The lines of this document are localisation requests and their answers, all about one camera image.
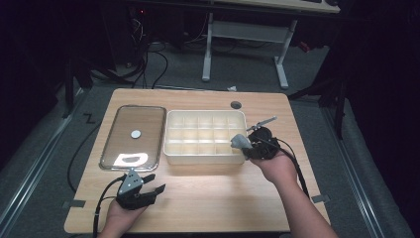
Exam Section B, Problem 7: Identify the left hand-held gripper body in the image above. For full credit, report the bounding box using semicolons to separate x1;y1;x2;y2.
115;168;157;211

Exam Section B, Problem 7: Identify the white-framed desk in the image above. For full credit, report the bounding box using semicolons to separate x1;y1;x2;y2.
201;0;342;90

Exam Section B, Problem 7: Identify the grey sock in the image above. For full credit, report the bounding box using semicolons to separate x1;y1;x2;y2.
230;133;253;150

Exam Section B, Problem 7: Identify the metal floor rail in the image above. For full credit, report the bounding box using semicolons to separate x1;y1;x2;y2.
0;87;85;229
321;105;386;238

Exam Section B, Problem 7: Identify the white compartment storage box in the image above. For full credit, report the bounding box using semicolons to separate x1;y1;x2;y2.
162;109;249;166

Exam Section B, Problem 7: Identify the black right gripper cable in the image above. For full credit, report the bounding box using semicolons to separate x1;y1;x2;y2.
261;136;311;199

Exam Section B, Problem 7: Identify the person's right hand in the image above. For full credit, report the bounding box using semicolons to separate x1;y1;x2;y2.
249;150;298;185

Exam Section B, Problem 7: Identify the clear plastic box lid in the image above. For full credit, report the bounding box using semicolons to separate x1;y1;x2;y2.
99;104;167;173

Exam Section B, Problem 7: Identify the black metal stand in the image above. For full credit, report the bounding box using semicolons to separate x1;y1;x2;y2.
286;65;352;141
61;49;94;119

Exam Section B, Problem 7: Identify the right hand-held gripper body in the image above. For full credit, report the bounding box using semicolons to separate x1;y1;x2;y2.
242;115;282;162

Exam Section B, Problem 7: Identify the grey tape strip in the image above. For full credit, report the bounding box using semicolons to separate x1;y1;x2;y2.
310;193;331;204
61;199;87;209

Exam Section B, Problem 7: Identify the black floor cable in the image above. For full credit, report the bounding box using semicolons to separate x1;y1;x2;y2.
66;121;103;193

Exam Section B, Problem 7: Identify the bundle of black cables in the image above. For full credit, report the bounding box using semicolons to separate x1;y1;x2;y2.
127;13;169;90

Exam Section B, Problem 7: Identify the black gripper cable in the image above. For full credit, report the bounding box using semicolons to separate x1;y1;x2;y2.
261;136;311;199
92;175;128;238

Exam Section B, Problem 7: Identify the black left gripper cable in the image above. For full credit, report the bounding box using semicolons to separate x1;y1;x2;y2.
92;175;128;238

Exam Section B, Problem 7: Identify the person's left hand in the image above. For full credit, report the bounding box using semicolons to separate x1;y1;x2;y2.
102;197;149;234

